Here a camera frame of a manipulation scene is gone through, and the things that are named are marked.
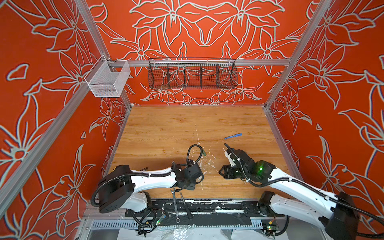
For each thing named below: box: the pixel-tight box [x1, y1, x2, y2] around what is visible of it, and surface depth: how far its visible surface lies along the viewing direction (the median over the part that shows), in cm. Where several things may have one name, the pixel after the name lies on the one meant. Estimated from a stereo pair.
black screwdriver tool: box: [179, 192, 193, 220], surface depth 74 cm
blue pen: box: [224, 133, 243, 140], surface depth 103 cm
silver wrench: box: [170, 188, 181, 224], surface depth 74 cm
